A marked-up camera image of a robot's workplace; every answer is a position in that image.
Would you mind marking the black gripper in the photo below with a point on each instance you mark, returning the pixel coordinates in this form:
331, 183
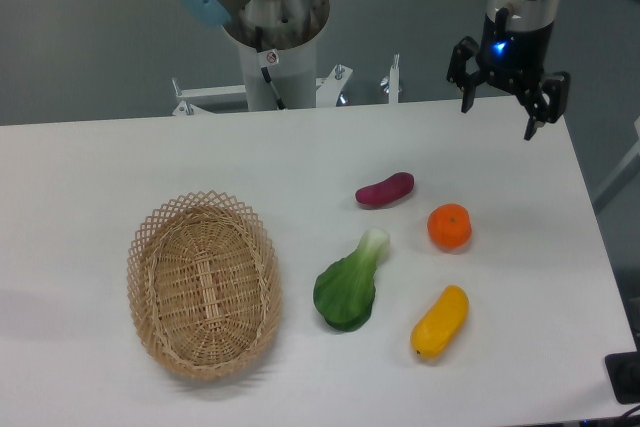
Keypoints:
512, 61

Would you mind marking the green bok choy vegetable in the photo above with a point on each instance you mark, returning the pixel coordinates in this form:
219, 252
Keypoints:
344, 293

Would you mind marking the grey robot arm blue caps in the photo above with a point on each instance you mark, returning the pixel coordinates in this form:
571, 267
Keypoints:
529, 15

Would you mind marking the white table leg right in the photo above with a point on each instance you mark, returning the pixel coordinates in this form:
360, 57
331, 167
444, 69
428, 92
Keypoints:
620, 176

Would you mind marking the purple sweet potato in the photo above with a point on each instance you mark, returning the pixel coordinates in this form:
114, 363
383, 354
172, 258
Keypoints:
386, 192

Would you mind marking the orange tangerine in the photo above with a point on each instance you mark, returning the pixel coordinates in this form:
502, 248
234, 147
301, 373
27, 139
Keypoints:
449, 226

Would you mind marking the yellow mango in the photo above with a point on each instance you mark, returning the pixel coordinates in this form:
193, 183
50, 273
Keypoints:
435, 331

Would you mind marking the black device at table edge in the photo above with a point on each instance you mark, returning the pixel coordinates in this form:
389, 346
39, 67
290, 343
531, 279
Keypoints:
623, 372

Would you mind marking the woven wicker basket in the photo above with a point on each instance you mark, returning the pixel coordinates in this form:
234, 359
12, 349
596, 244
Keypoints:
203, 285

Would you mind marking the white metal base frame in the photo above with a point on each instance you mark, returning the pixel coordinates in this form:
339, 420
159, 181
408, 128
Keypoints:
330, 92

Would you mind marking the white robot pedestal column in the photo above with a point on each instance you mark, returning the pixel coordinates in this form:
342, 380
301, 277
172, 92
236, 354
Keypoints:
277, 46

